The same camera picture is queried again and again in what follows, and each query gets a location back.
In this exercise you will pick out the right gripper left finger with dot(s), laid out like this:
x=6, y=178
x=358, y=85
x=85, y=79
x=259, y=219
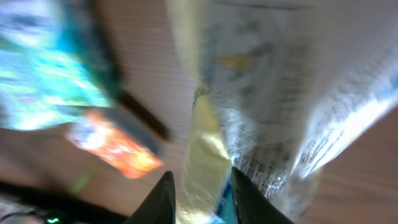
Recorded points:
x=159, y=206

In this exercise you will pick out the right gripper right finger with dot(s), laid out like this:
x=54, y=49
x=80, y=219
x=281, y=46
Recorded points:
x=250, y=206

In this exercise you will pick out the orange small snack pack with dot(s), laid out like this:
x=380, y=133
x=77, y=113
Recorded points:
x=123, y=144

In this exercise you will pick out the large white snack bag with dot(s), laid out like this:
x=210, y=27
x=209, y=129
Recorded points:
x=283, y=88

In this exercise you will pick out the small teal tissue pack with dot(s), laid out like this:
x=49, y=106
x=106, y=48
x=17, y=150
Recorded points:
x=55, y=63

